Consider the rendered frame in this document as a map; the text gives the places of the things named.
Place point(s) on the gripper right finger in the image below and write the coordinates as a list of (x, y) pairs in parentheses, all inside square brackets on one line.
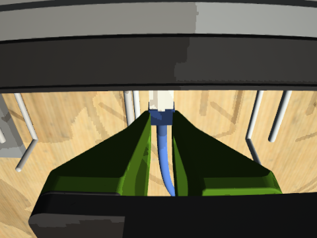
[(213, 168)]

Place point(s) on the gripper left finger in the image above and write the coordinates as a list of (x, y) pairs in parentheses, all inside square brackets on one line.
[(119, 164)]

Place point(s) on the network cable plug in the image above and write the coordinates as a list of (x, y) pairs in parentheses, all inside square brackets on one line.
[(161, 107)]

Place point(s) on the blue cable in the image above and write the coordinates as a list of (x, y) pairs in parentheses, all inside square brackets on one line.
[(163, 158)]

